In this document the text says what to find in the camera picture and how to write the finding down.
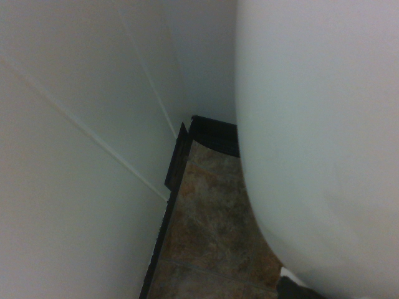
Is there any black baseboard beside toilet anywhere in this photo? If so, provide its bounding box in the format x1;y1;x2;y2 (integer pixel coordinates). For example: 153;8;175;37
138;121;192;299

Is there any white toilet tank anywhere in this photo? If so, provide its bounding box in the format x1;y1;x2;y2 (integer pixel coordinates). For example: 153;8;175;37
234;0;399;299

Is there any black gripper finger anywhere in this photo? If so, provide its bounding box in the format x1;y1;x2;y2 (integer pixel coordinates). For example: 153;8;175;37
276;275;327;299

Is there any black baseboard behind tank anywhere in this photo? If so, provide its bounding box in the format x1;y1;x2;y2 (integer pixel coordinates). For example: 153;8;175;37
189;115;243;159

